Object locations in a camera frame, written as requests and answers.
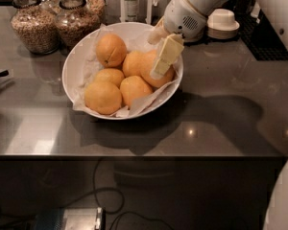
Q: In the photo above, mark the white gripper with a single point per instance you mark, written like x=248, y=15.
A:
x=181, y=20

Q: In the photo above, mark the large orange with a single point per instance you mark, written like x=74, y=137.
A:
x=147, y=63

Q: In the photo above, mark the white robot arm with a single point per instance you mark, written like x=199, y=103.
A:
x=276, y=217

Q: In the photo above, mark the white paper bowl liner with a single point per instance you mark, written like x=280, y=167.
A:
x=140, y=37

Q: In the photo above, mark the white oval bowl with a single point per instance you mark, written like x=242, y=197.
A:
x=73, y=64

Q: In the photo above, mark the orange middle back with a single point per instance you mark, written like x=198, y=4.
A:
x=132, y=63

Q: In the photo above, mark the short stack paper bowls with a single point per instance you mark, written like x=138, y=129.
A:
x=221, y=24

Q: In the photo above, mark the orange top left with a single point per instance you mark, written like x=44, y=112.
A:
x=111, y=50

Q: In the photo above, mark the clear glass bottle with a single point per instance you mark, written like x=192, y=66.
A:
x=131, y=8

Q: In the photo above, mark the orange front right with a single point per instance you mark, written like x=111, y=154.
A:
x=134, y=87

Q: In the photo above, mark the orange middle left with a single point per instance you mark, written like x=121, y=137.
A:
x=112, y=75

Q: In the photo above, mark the back glass cereal jar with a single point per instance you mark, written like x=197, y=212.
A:
x=98, y=7

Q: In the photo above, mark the glass cereal jar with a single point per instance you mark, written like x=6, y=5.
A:
x=75, y=21
x=98, y=7
x=35, y=27

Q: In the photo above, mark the orange front left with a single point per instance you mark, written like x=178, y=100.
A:
x=103, y=97

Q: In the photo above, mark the middle glass cereal jar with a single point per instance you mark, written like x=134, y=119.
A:
x=75, y=21

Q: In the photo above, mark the black rubber bar mat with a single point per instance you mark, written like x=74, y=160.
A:
x=260, y=37

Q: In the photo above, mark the left glass cereal jar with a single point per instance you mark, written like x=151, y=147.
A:
x=35, y=27

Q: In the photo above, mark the silver box under table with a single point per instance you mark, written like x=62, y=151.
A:
x=71, y=219

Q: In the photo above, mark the white frame posts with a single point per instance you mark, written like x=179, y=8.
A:
x=148, y=17

